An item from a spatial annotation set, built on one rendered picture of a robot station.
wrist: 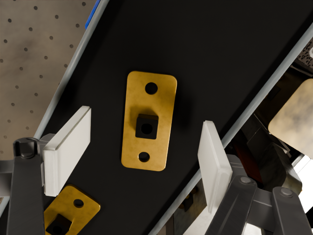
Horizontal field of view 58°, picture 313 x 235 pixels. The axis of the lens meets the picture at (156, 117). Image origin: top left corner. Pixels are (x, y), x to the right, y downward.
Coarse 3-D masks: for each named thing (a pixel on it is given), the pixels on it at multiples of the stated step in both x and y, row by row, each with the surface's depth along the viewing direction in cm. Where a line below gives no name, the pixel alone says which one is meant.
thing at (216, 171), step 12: (204, 132) 20; (216, 132) 19; (204, 144) 19; (216, 144) 17; (204, 156) 19; (216, 156) 16; (204, 168) 18; (216, 168) 15; (228, 168) 15; (204, 180) 18; (216, 180) 15; (228, 180) 15; (216, 192) 15; (216, 204) 15
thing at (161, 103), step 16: (128, 80) 22; (144, 80) 22; (160, 80) 21; (176, 80) 21; (128, 96) 22; (144, 96) 22; (160, 96) 22; (128, 112) 23; (144, 112) 22; (160, 112) 22; (128, 128) 23; (144, 128) 23; (160, 128) 23; (128, 144) 24; (144, 144) 23; (160, 144) 23; (128, 160) 24; (160, 160) 24
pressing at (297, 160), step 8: (296, 152) 42; (296, 160) 41; (304, 160) 41; (312, 160) 41; (296, 168) 41; (304, 168) 42; (312, 168) 42; (304, 176) 42; (312, 176) 42; (304, 184) 43; (312, 184) 43; (304, 192) 43; (312, 192) 43; (304, 200) 44; (312, 200) 44; (304, 208) 44
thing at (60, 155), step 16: (80, 112) 20; (64, 128) 17; (80, 128) 19; (48, 144) 15; (64, 144) 16; (80, 144) 19; (48, 160) 15; (64, 160) 16; (48, 176) 15; (64, 176) 16; (48, 192) 15
